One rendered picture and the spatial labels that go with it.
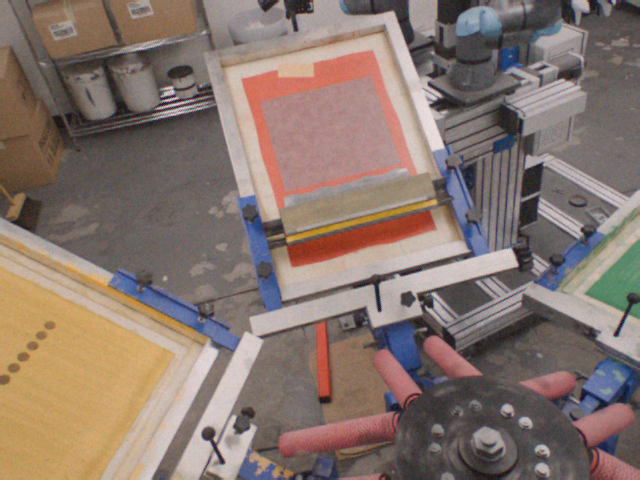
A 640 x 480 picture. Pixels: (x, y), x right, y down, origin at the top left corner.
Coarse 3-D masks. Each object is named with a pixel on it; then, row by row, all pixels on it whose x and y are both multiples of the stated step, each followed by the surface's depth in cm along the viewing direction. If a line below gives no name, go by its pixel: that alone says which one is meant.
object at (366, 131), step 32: (320, 64) 183; (352, 64) 184; (320, 96) 180; (352, 96) 180; (384, 96) 180; (352, 128) 176; (384, 128) 176; (352, 160) 173; (384, 160) 173; (384, 224) 166; (416, 224) 167
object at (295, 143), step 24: (264, 96) 179; (288, 96) 179; (312, 96) 180; (264, 120) 177; (288, 120) 177; (312, 120) 177; (264, 144) 174; (288, 144) 174; (312, 144) 174; (288, 168) 172; (312, 168) 172; (336, 168) 172; (288, 192) 169; (336, 240) 165; (360, 240) 165
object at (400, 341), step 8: (384, 328) 149; (392, 328) 148; (400, 328) 148; (408, 328) 148; (392, 336) 147; (400, 336) 147; (408, 336) 147; (392, 344) 147; (400, 344) 147; (408, 344) 147; (392, 352) 146; (400, 352) 146; (408, 352) 146; (416, 352) 146; (400, 360) 145; (408, 360) 146; (416, 360) 146; (408, 368) 145; (416, 368) 146
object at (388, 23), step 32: (320, 32) 183; (352, 32) 184; (384, 32) 187; (224, 64) 181; (224, 96) 175; (416, 96) 176; (224, 128) 171; (416, 256) 160; (448, 256) 160; (288, 288) 156; (320, 288) 156
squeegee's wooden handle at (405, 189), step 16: (416, 176) 160; (352, 192) 158; (368, 192) 158; (384, 192) 158; (400, 192) 159; (416, 192) 159; (432, 192) 159; (288, 208) 156; (304, 208) 156; (320, 208) 156; (336, 208) 157; (352, 208) 157; (368, 208) 157; (288, 224) 155; (304, 224) 155
